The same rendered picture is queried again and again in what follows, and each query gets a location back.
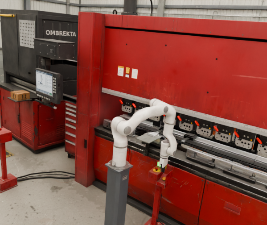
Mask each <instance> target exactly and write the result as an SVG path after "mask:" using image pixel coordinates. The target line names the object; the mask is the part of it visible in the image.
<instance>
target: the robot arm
mask: <svg viewBox="0 0 267 225"><path fill-rule="evenodd" d="M149 105H150V107H146V108H143V109H141V110H139V111H137V112H136V113H134V114H133V116H132V118H131V119H129V120H128V121H127V120H125V119H123V118H122V117H115V118H114V119H113V120H112V122H111V130H112V134H113V138H114V146H113V159H112V160H111V161H109V163H108V166H109V167H110V168H112V169H114V170H125V169H127V168H129V166H130V163H129V162H128V161H126V157H127V137H126V136H127V135H129V134H131V133H132V132H133V131H134V129H135V128H136V127H137V126H138V125H139V124H140V123H141V122H143V121H144V120H146V119H148V118H151V117H156V116H162V115H166V117H165V123H164V131H163V135H164V136H165V137H166V138H167V139H168V140H169V141H167V140H163V141H161V148H160V162H159V166H160V168H161V172H163V173H164V172H165V166H166V165H167V164H168V157H169V155H171V156H174V155H175V153H176V150H177V142H176V139H175V137H174V136H173V127H174V122H175V117H176V110H175V108H174V107H173V106H171V105H169V104H167V103H165V102H163V101H161V100H159V99H151V100H150V102H149ZM170 145H171V146H170Z"/></svg>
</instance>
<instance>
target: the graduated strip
mask: <svg viewBox="0 0 267 225"><path fill-rule="evenodd" d="M102 90H104V91H108V92H112V93H116V94H120V95H123V96H128V97H131V98H135V99H139V100H143V101H147V102H150V100H149V99H145V98H141V97H138V96H133V95H129V94H126V93H122V92H118V91H114V90H110V89H106V88H102ZM172 106H173V105H172ZM173 107H174V108H175V109H177V110H181V111H184V112H188V113H192V114H196V115H199V116H203V117H207V118H211V119H215V120H218V121H223V122H226V123H230V124H234V125H238V126H241V127H245V128H249V129H253V130H257V131H260V132H264V133H267V129H262V128H258V127H254V126H251V125H246V124H243V123H239V122H235V121H231V120H227V119H223V118H219V117H215V116H212V115H208V114H204V113H200V112H196V111H192V110H188V109H185V108H180V107H177V106H173Z"/></svg>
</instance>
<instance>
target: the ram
mask: <svg viewBox="0 0 267 225"><path fill-rule="evenodd" d="M118 66H122V67H124V68H123V76H120V75H118ZM126 67H129V68H130V69H129V73H126ZM132 68H133V69H138V75H137V79H134V78H131V74H132ZM126 74H128V75H129V77H126ZM102 87H103V88H106V89H110V90H114V91H118V92H122V93H126V94H129V95H133V96H138V97H141V98H145V99H149V100H151V99H159V100H161V101H163V102H165V103H167V104H169V105H173V106H177V107H180V108H185V109H188V110H192V111H196V112H199V113H204V114H208V115H212V116H215V117H219V118H223V119H227V120H231V121H235V122H239V123H243V124H246V125H251V126H254V127H258V128H262V129H267V42H255V41H245V40H235V39H224V38H214V37H200V36H190V35H180V34H169V33H155V32H145V31H135V30H124V29H110V28H105V40H104V57H103V83H102ZM176 112H177V113H182V114H185V115H189V116H192V117H197V118H200V119H204V120H207V121H211V122H215V123H219V124H222V125H227V126H230V127H233V128H237V129H241V130H245V131H248V132H252V133H256V134H260V135H263V136H267V133H264V132H260V131H257V130H253V129H249V128H245V127H241V126H238V125H234V124H230V123H226V122H223V121H218V120H215V119H211V118H207V117H203V116H199V115H196V114H192V113H188V112H184V111H181V110H177V109H176Z"/></svg>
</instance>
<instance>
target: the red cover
mask: <svg viewBox="0 0 267 225"><path fill-rule="evenodd" d="M104 26H110V27H120V28H131V29H146V30H157V31H168V32H179V33H194V34H205V35H215V36H226V37H237V38H252V39H263V40H267V22H260V21H234V20H216V19H198V18H180V17H154V16H136V15H118V14H105V20H104Z"/></svg>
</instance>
